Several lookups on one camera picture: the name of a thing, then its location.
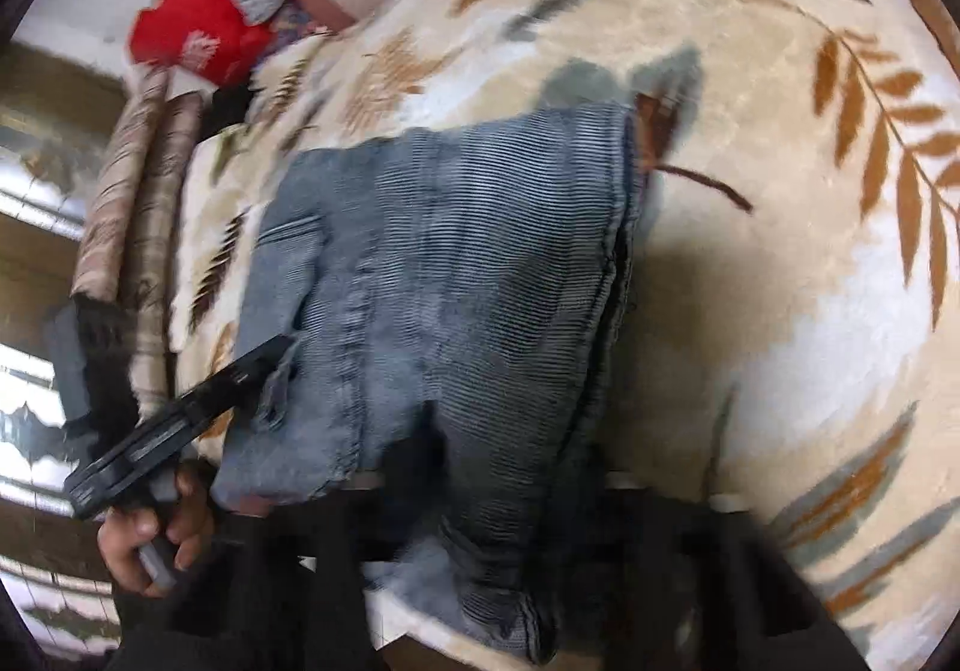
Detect leaf-print beige blanket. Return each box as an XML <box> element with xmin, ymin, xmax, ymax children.
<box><xmin>169</xmin><ymin>0</ymin><xmax>960</xmax><ymax>671</ymax></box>

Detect blue denim pants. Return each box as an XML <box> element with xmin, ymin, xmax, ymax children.
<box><xmin>210</xmin><ymin>101</ymin><xmax>650</xmax><ymax>664</ymax></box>

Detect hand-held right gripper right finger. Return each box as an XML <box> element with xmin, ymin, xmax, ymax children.
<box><xmin>592</xmin><ymin>476</ymin><xmax>871</xmax><ymax>671</ymax></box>

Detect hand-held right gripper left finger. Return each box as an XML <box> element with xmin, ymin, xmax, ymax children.
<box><xmin>120</xmin><ymin>468</ymin><xmax>391</xmax><ymax>671</ymax></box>

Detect dark cloth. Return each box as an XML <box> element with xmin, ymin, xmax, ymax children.
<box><xmin>73</xmin><ymin>296</ymin><xmax>140</xmax><ymax>436</ymax></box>

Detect black cloth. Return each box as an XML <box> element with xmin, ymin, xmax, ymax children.
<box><xmin>208</xmin><ymin>85</ymin><xmax>257</xmax><ymax>127</ymax></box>

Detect person's left hand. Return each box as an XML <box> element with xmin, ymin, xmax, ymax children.
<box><xmin>97</xmin><ymin>465</ymin><xmax>220</xmax><ymax>598</ymax></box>

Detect red paper bag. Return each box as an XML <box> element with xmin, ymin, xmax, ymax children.
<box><xmin>127</xmin><ymin>0</ymin><xmax>272</xmax><ymax>88</ymax></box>

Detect striped folded quilt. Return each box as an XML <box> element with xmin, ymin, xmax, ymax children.
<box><xmin>71</xmin><ymin>67</ymin><xmax>205</xmax><ymax>417</ymax></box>

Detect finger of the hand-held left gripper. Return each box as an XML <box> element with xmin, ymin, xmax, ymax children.
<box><xmin>171</xmin><ymin>333</ymin><xmax>297</xmax><ymax>434</ymax></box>

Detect colourful plastic packet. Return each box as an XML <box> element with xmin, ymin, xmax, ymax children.
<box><xmin>268</xmin><ymin>2</ymin><xmax>335</xmax><ymax>46</ymax></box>

